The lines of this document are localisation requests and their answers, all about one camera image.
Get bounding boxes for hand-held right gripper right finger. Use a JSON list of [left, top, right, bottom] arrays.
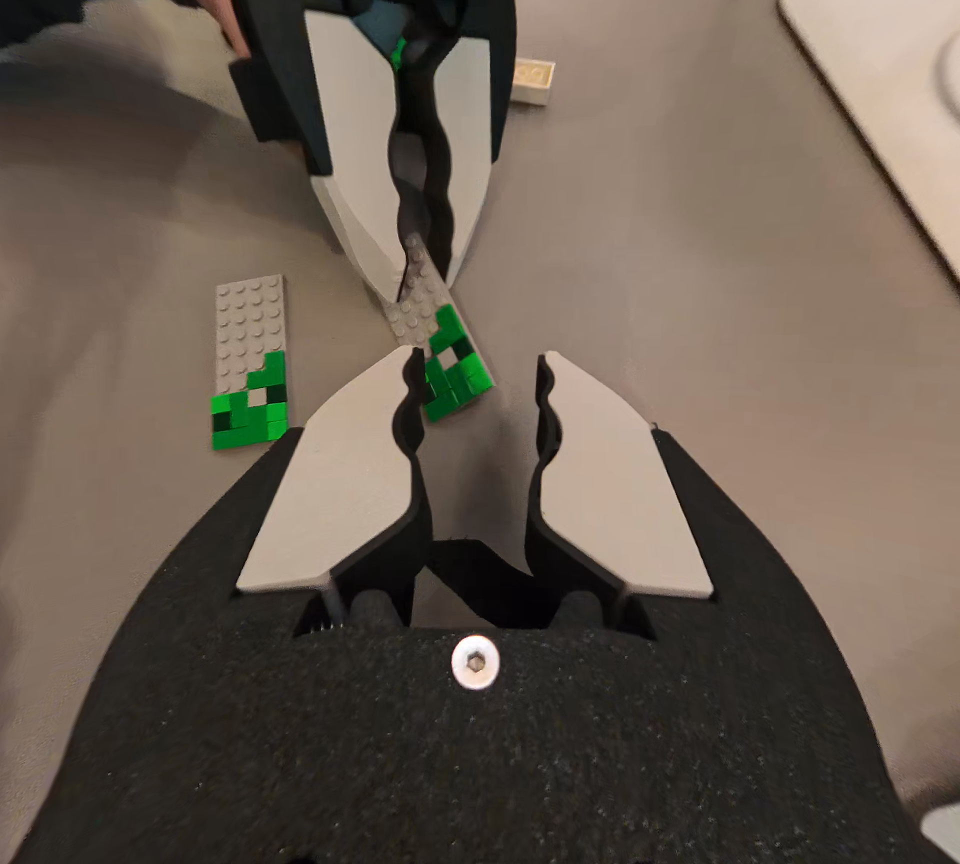
[[523, 351, 715, 629]]

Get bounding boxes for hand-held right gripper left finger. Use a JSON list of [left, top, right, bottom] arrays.
[[234, 345, 435, 629]]

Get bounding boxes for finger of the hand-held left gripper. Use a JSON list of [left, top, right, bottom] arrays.
[[405, 16, 498, 284], [303, 9, 425, 304]]

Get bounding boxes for grey studded plate green tiles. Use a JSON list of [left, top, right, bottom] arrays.
[[381, 232, 496, 424], [210, 273, 291, 453]]

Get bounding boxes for long white brick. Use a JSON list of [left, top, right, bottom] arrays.
[[512, 57, 558, 106]]

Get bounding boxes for white rounded tray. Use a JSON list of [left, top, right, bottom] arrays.
[[777, 0, 960, 280]]

